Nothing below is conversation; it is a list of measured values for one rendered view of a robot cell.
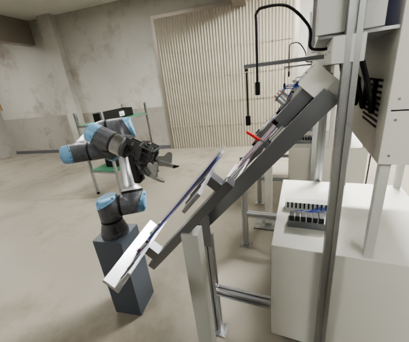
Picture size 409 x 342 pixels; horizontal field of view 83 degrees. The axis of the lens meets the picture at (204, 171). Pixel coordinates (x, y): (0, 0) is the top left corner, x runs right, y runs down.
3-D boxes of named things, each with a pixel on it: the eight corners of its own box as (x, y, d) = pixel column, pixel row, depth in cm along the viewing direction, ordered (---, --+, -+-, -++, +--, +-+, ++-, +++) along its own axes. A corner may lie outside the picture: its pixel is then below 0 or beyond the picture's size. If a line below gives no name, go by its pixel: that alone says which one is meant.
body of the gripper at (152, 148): (153, 153, 80) (121, 138, 80) (147, 173, 83) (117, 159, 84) (162, 146, 86) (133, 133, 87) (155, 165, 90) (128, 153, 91)
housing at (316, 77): (331, 112, 75) (297, 84, 76) (321, 96, 117) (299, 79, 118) (352, 91, 71) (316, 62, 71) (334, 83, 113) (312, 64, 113)
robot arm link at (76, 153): (85, 120, 131) (53, 144, 87) (106, 118, 133) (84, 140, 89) (92, 140, 136) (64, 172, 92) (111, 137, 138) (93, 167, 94)
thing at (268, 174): (253, 228, 213) (251, 146, 185) (257, 214, 234) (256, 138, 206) (280, 232, 204) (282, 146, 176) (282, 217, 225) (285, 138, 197)
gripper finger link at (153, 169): (160, 170, 74) (147, 155, 80) (155, 185, 77) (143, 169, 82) (168, 170, 77) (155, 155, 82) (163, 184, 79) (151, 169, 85)
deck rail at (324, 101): (210, 225, 108) (200, 216, 108) (211, 222, 110) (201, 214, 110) (340, 100, 71) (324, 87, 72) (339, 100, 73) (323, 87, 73)
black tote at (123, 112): (104, 122, 291) (102, 112, 287) (94, 122, 297) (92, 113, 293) (133, 115, 340) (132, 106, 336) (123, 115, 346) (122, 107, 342)
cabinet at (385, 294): (270, 340, 123) (270, 245, 100) (281, 251, 182) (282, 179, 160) (429, 389, 98) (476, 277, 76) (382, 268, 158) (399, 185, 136)
